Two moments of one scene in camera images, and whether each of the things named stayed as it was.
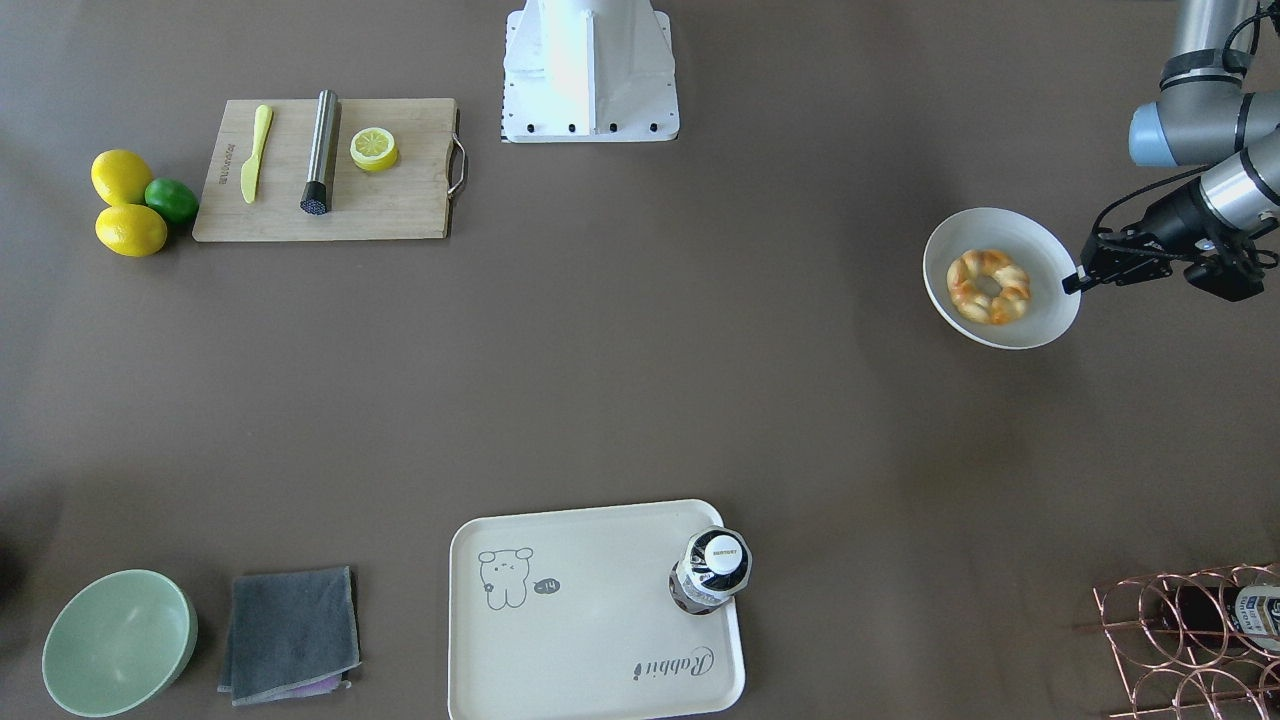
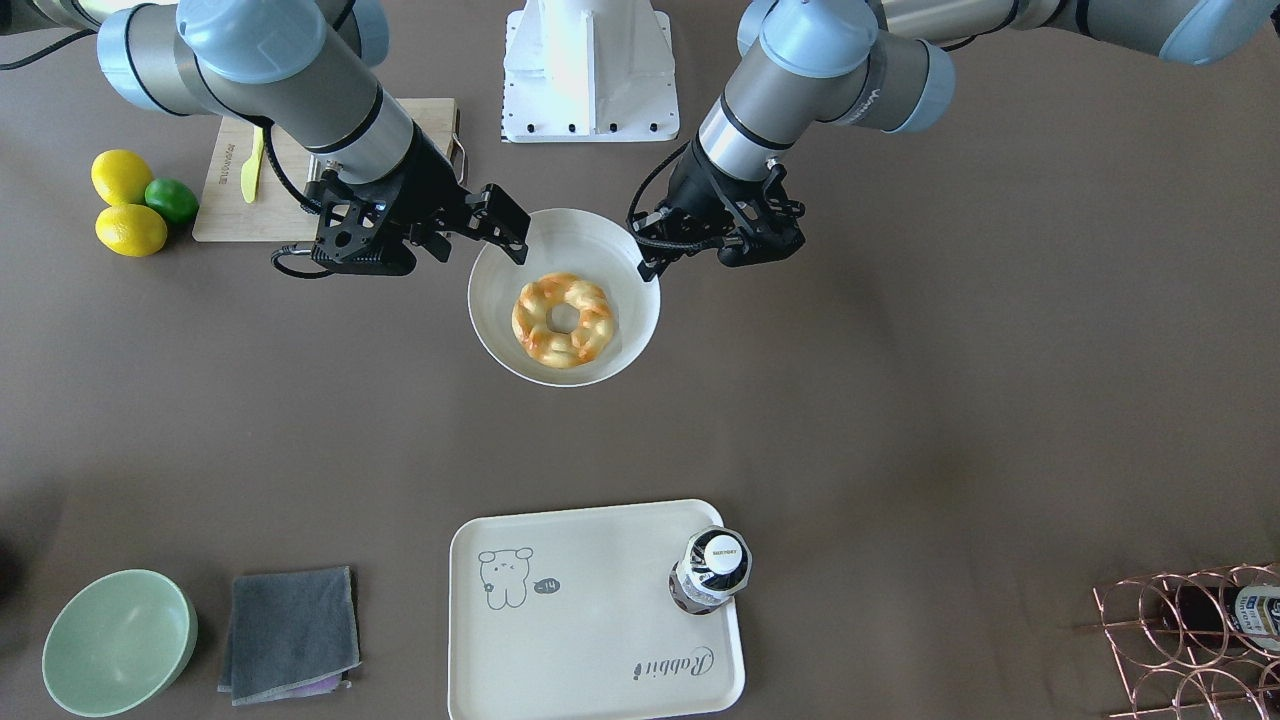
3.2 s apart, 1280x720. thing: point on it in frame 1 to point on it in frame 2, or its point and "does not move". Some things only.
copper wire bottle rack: x=1198 y=645 does not move
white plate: x=1048 y=314 to x=579 y=311
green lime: x=172 y=196 does not move
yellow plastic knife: x=250 y=169 does not move
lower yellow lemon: x=131 y=229 does not move
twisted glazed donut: x=963 y=274 to x=556 y=349
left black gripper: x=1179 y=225 to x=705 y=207
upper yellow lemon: x=120 y=177 does not move
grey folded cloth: x=290 y=635 does not move
